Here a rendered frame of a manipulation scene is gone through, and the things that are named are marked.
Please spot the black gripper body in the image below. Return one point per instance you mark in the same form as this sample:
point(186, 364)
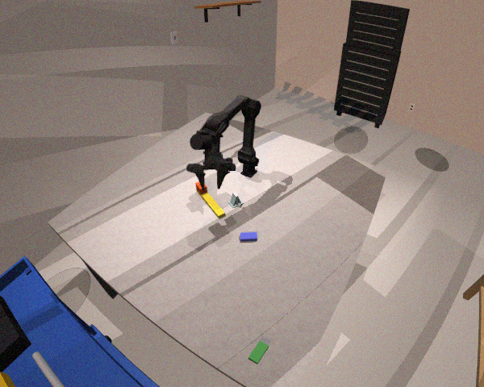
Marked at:
point(198, 168)

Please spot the blue rectangular block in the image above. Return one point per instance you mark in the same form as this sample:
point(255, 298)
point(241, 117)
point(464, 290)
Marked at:
point(248, 236)

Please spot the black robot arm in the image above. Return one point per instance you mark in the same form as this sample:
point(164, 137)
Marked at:
point(209, 135)

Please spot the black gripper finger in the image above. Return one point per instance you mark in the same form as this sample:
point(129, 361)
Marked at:
point(220, 176)
point(201, 179)

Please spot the green rectangular bar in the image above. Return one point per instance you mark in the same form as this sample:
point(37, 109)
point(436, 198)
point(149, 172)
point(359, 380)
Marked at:
point(258, 352)

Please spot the yellow bar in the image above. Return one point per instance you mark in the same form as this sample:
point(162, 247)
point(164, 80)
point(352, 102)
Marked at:
point(210, 201)

